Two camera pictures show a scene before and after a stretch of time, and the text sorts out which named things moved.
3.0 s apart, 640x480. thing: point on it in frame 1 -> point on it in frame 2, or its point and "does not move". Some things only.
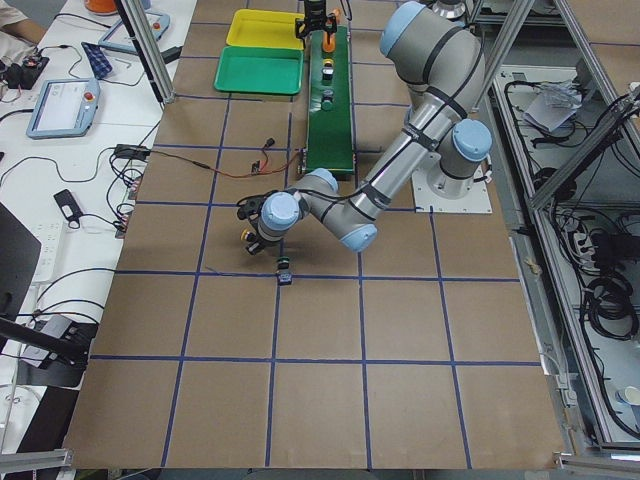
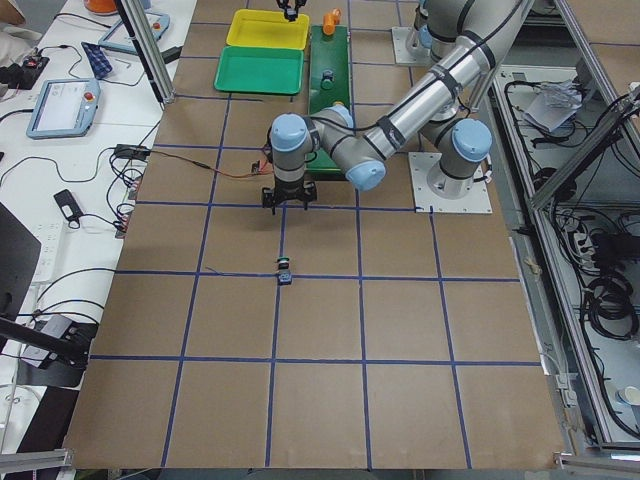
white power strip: (51, 244) does not move
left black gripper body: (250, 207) -> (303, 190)
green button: (284, 271) does not move
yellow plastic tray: (264, 29) does not move
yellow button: (328, 69) -> (291, 14)
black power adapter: (131, 151) does not move
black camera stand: (55, 349) does not move
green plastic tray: (260, 69) does not move
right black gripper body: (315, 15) -> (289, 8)
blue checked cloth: (99, 63) does not move
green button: (327, 103) -> (326, 81)
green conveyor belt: (329, 143) does not move
